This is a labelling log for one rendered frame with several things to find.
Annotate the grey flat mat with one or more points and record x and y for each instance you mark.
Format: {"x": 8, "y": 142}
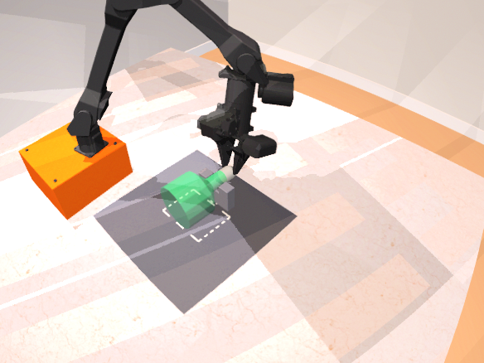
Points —
{"x": 188, "y": 264}

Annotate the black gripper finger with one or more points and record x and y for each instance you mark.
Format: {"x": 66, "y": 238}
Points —
{"x": 240, "y": 159}
{"x": 224, "y": 148}

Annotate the green glass bottle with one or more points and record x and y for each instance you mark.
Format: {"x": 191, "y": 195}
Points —
{"x": 190, "y": 198}

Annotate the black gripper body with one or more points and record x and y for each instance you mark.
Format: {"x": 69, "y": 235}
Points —
{"x": 256, "y": 146}

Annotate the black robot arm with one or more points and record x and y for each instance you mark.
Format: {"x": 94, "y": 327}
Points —
{"x": 240, "y": 51}

